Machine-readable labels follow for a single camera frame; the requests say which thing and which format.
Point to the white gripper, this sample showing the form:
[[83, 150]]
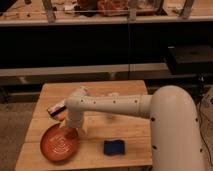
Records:
[[74, 122]]

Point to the orange ceramic bowl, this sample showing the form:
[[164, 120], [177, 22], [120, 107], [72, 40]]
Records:
[[59, 143]]

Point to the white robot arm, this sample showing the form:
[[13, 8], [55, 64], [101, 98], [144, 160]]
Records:
[[175, 132]]

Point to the orange marker pen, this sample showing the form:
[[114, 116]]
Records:
[[62, 116]]

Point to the black and silver eraser block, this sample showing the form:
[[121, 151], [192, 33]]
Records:
[[57, 108]]

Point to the blue sponge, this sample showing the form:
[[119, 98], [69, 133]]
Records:
[[114, 147]]

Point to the orange clutter on shelf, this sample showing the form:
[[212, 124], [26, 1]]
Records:
[[115, 7]]

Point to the black box on right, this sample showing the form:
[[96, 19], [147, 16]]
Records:
[[190, 59]]

